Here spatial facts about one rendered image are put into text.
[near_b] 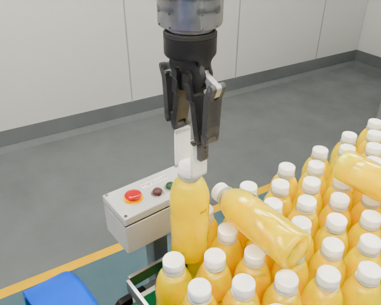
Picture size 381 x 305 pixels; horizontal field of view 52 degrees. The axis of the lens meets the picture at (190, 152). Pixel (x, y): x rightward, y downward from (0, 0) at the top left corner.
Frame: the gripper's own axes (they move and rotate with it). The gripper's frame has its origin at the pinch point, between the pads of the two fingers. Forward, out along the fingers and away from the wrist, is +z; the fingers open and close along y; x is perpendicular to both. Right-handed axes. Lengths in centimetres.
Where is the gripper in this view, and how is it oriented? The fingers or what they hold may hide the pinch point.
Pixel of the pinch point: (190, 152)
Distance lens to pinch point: 64.0
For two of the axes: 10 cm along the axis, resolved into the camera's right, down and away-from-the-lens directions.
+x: 8.0, -3.2, 5.1
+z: 0.0, 8.5, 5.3
